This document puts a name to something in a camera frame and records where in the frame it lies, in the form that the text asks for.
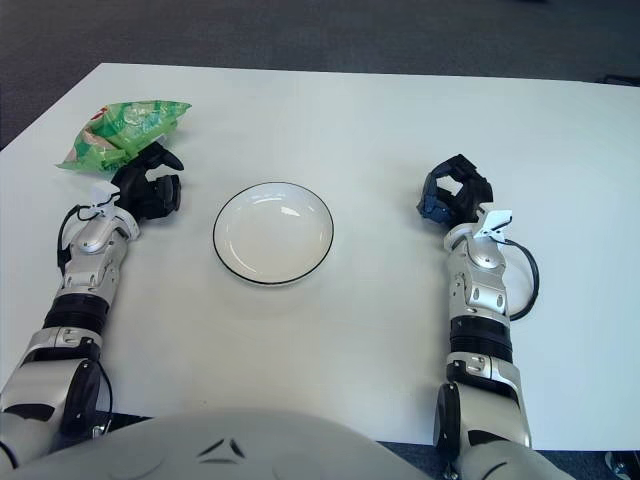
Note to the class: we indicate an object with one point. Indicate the metal bracket under table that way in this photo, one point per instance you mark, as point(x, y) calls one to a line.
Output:
point(102, 427)

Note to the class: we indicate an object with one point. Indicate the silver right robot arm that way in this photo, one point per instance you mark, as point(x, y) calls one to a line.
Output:
point(482, 295)

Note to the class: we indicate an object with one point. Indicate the grey robot torso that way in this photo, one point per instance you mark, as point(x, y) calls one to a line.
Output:
point(280, 450)

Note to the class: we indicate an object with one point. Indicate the black floor caster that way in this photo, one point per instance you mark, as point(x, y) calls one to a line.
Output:
point(620, 467)

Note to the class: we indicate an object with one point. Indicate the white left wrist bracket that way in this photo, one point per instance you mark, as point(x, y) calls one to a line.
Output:
point(102, 192)

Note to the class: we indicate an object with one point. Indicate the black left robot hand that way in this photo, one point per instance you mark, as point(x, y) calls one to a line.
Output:
point(135, 192)

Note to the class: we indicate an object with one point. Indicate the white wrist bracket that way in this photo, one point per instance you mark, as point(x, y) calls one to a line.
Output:
point(102, 192)
point(495, 220)

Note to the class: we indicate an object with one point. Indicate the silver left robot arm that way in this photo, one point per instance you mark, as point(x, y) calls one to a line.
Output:
point(90, 250)

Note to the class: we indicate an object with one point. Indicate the white plate with black rim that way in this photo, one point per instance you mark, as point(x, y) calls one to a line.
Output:
point(272, 235)

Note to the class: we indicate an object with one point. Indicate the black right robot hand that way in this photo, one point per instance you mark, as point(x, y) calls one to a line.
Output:
point(472, 195)

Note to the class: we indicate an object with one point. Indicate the green chips bag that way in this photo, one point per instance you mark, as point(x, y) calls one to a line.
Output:
point(130, 122)

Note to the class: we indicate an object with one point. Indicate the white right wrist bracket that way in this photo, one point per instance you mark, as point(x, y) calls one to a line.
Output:
point(495, 220)

